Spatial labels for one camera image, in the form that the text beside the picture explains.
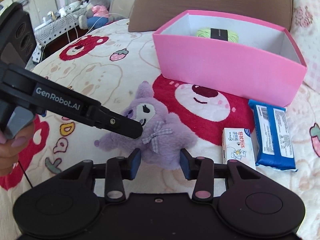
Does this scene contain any brown embroidered cushion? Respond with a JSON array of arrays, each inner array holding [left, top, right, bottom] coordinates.
[[129, 0, 293, 32]]

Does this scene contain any pink cardboard box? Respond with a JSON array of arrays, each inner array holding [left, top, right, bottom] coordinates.
[[153, 10, 307, 107]]

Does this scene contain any white tissue pack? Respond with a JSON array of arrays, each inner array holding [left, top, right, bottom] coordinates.
[[222, 128, 256, 170]]

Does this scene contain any purple Kuromi plush toy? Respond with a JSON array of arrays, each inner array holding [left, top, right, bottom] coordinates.
[[94, 81, 197, 170]]

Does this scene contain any pink checkered pillow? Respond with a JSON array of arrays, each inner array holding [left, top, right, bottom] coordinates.
[[290, 0, 320, 92]]

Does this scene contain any white charging cable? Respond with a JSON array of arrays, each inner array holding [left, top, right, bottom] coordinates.
[[66, 12, 126, 46]]

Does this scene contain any blue cookie package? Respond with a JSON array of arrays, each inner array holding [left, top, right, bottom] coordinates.
[[248, 99, 297, 171]]

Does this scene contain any patterned bedside table cloth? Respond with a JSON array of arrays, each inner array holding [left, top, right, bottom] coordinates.
[[32, 8, 86, 63]]

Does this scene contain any person's left hand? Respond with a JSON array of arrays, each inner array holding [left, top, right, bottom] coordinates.
[[0, 122, 34, 177]]

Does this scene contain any grey bunny plush doll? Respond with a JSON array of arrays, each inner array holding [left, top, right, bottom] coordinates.
[[78, 0, 113, 30]]

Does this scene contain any green yarn ball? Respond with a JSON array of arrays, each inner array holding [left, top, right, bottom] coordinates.
[[196, 28, 239, 43]]

